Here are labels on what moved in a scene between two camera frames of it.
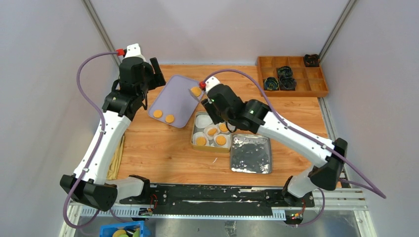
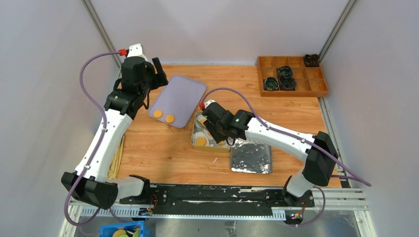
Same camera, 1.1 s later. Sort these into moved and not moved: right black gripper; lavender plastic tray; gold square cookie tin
Moved: right black gripper
Not moved: gold square cookie tin; lavender plastic tray
